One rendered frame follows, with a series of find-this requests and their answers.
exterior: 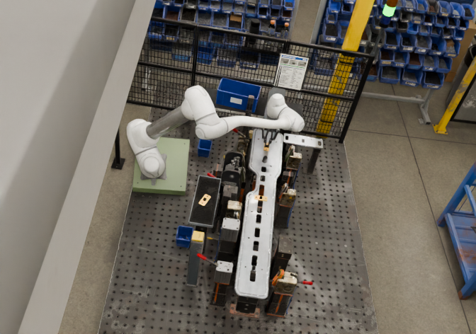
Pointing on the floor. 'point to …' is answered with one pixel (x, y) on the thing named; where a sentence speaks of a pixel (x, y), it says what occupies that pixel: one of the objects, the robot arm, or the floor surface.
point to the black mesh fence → (234, 73)
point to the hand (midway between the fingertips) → (267, 142)
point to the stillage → (463, 232)
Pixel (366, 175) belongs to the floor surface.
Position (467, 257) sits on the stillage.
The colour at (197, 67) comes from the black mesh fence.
